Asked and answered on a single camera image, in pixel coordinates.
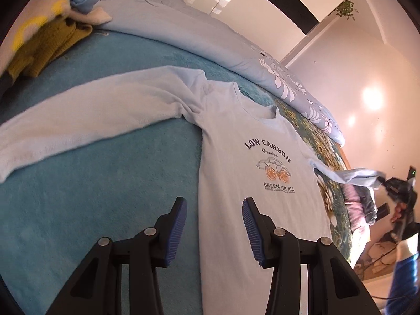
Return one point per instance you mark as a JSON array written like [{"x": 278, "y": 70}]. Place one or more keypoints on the cream and yellow printed cloth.
[{"x": 29, "y": 10}]

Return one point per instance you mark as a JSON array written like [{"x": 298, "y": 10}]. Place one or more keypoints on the light blue floral duvet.
[{"x": 170, "y": 29}]

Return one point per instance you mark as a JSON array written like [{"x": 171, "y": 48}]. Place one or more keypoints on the person's right forearm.
[{"x": 407, "y": 269}]

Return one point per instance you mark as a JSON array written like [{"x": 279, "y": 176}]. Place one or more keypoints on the wooden bed frame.
[{"x": 344, "y": 159}]

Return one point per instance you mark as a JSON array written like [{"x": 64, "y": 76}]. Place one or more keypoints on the hanging green plant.
[{"x": 346, "y": 8}]

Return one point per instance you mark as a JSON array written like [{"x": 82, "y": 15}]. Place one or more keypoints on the person's right hand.
[{"x": 398, "y": 212}]

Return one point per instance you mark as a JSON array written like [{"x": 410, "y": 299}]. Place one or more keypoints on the teal floral blanket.
[{"x": 82, "y": 203}]

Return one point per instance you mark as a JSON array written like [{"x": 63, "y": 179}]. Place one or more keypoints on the mustard yellow knit garment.
[{"x": 42, "y": 46}]

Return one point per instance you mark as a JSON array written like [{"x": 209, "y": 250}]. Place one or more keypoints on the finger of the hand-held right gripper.
[{"x": 385, "y": 183}]

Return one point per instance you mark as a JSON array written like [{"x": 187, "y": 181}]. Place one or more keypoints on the light blue long-sleeve shirt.
[{"x": 229, "y": 137}]

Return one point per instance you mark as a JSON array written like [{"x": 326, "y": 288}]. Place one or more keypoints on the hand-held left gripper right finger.
[{"x": 251, "y": 226}]

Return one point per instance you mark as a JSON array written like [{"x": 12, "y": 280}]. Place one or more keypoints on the glossy sliding wardrobe door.
[{"x": 262, "y": 3}]

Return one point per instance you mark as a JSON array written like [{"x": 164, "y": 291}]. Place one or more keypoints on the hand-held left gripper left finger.
[{"x": 174, "y": 236}]

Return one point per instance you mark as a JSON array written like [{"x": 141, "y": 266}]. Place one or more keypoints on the pink folded garment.
[{"x": 352, "y": 203}]

